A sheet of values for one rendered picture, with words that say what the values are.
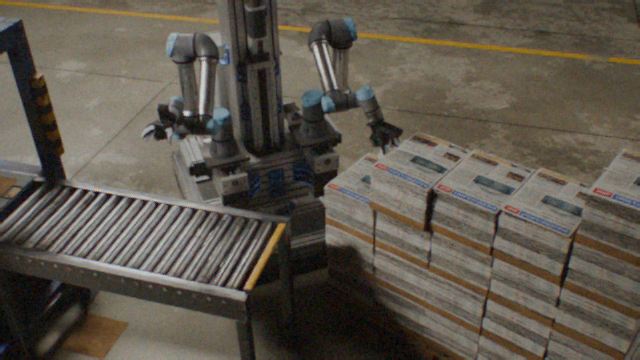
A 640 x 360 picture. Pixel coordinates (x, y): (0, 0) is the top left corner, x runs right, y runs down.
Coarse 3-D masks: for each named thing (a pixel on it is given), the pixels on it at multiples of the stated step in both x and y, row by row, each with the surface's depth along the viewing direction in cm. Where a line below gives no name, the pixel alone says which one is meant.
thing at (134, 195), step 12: (36, 180) 341; (48, 180) 340; (60, 180) 340; (96, 192) 332; (108, 192) 330; (120, 192) 330; (132, 192) 330; (144, 192) 329; (156, 204) 324; (168, 204) 322; (180, 204) 321; (192, 204) 321; (204, 204) 320; (252, 216) 312; (264, 216) 312; (276, 216) 311; (228, 228) 319; (276, 228) 310; (288, 228) 310; (288, 240) 313
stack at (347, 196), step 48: (336, 192) 321; (336, 240) 339; (384, 240) 316; (432, 240) 297; (336, 288) 358; (384, 288) 333; (432, 288) 310; (528, 288) 276; (384, 336) 353; (432, 336) 328; (480, 336) 307; (528, 336) 288
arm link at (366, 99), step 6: (360, 90) 304; (366, 90) 303; (372, 90) 305; (360, 96) 304; (366, 96) 303; (372, 96) 304; (360, 102) 306; (366, 102) 304; (372, 102) 304; (378, 102) 307; (366, 108) 305; (372, 108) 305; (378, 108) 306; (366, 114) 307
